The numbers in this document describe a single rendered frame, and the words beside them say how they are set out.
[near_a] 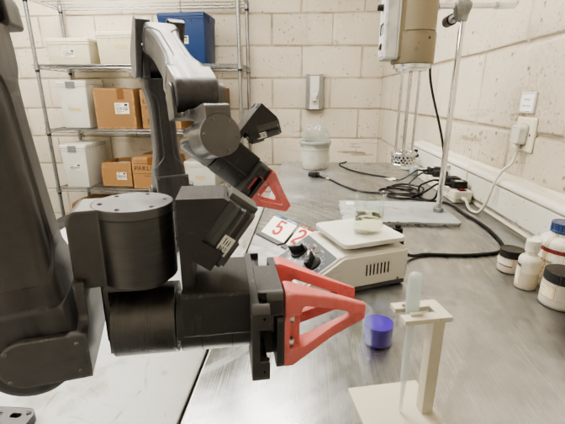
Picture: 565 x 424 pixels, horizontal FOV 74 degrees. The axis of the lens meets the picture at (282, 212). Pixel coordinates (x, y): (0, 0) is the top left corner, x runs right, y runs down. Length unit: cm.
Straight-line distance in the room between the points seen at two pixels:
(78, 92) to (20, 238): 289
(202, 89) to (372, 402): 47
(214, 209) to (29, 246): 12
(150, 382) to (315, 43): 279
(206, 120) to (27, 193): 28
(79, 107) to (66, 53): 36
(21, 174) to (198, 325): 15
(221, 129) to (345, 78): 258
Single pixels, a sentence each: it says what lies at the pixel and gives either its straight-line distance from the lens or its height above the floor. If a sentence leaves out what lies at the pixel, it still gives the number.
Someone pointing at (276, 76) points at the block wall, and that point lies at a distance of 305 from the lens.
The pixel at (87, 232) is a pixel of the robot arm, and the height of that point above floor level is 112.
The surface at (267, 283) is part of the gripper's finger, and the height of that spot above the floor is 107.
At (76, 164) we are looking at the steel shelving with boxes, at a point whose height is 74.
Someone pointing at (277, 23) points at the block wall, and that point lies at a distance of 309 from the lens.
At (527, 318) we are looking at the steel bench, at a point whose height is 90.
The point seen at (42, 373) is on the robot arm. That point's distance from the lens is 32.
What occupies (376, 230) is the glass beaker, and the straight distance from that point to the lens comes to 65.
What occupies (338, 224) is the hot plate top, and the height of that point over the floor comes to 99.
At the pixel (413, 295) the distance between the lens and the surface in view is 36.
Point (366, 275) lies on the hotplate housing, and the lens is 65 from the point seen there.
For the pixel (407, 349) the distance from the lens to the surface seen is 40.
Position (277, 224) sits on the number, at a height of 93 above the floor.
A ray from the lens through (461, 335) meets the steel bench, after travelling 60.
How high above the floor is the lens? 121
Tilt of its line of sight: 17 degrees down
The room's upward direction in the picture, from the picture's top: straight up
